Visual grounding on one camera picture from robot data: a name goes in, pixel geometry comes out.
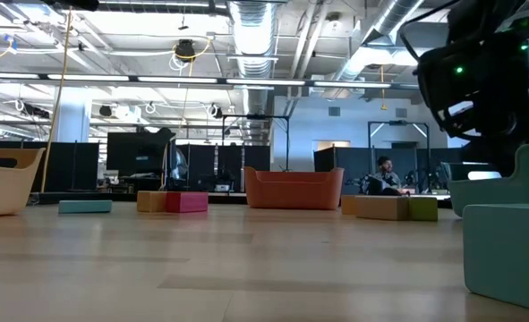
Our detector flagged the red thick block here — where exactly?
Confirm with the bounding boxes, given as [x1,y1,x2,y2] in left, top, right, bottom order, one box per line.
[165,191,209,214]

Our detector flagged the yellow cable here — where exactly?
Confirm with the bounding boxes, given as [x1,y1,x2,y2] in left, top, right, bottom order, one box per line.
[39,7,75,194]

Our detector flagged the black aluminium table frame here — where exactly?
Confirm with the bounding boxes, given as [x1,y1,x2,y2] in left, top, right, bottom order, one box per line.
[30,191,453,209]

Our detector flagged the long ceiling light strip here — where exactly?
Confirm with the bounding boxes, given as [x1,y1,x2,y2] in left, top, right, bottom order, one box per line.
[0,72,420,89]

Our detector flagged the silver air duct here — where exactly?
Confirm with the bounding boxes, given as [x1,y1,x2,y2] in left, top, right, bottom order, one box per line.
[330,0,426,84]
[226,0,277,142]

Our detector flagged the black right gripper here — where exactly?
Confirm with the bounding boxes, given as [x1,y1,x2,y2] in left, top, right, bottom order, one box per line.
[417,30,529,177]

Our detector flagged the small orange cube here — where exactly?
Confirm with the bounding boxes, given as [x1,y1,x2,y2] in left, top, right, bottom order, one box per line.
[136,191,167,214]

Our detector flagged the black partition panel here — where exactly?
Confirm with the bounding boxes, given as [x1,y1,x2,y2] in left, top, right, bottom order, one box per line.
[174,143,272,192]
[44,141,100,193]
[313,146,465,196]

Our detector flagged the teal block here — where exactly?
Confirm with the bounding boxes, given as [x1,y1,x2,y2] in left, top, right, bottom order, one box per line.
[57,199,113,215]

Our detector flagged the person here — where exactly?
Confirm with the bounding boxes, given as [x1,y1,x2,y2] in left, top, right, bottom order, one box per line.
[372,155,404,197]

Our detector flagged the orange plastic bin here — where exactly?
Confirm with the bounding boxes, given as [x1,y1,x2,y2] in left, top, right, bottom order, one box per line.
[243,165,345,210]

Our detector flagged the natural wood thick block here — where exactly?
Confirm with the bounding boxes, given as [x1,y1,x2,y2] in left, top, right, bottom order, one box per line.
[354,195,411,222]

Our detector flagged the black monitor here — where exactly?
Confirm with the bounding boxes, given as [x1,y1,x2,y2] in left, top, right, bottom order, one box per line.
[106,128,177,178]

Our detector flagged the yellow plastic bin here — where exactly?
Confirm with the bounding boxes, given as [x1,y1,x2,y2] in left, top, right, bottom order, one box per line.
[0,147,46,218]

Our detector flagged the small teal cube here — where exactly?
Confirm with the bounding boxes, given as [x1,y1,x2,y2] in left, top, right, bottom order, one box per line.
[462,203,529,314]

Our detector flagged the black ceiling cord reel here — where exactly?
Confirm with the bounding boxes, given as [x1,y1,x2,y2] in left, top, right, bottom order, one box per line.
[174,38,197,62]

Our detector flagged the green thick block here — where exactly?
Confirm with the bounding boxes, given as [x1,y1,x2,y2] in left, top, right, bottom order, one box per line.
[407,196,439,222]

